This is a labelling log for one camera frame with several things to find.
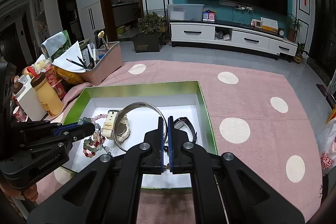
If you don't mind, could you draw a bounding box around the silver bangle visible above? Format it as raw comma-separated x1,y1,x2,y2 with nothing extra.
113,102,168,152

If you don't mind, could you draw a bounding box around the red pink bead bracelet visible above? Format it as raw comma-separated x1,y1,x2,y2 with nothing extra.
83,134,106,158

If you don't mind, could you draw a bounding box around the left hand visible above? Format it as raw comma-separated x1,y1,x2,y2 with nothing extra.
1,181,38,202

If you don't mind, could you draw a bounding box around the black wrist watch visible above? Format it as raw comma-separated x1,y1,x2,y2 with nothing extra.
174,117,197,144

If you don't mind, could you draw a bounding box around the yellow bear bottle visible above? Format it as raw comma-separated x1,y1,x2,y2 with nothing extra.
31,73,63,117

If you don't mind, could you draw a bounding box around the white wrist watch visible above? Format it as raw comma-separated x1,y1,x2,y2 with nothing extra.
102,110,130,143

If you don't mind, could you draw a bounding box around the green cardboard box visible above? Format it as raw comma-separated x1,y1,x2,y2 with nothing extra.
61,80,219,190

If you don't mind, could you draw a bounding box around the white paper box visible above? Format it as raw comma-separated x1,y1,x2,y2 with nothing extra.
14,81,47,121

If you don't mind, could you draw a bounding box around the white paper sheet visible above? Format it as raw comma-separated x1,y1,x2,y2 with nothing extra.
52,42,86,73

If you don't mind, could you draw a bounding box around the potted plant in black box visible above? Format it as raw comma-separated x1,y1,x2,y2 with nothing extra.
131,12,166,53

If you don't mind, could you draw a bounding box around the pink desk organizer box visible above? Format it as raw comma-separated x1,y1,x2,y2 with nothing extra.
78,42,123,86

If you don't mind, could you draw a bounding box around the white TV cabinet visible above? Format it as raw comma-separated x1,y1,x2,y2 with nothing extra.
170,21,297,57

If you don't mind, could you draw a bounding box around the clear plastic storage bin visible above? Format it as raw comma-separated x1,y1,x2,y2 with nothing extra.
167,4,204,21

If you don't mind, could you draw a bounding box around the red blue small box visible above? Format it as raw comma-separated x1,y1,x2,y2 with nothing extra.
202,10,215,22

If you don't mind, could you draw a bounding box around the yellow white calendar card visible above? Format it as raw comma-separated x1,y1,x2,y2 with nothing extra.
261,17,278,33

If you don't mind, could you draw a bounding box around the small floor potted plant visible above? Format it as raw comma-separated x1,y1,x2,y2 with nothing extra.
293,42,309,64

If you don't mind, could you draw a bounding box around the small black alarm clock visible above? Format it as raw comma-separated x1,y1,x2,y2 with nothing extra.
278,28,284,37

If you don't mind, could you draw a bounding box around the white plastic shopping bag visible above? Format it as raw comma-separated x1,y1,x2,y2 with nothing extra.
317,118,336,176

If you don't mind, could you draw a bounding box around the potted plant on cabinet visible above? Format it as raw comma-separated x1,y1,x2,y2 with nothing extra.
286,14,302,42

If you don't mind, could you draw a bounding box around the pink crystal bead bracelet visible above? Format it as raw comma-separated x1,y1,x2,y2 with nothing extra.
91,113,109,122

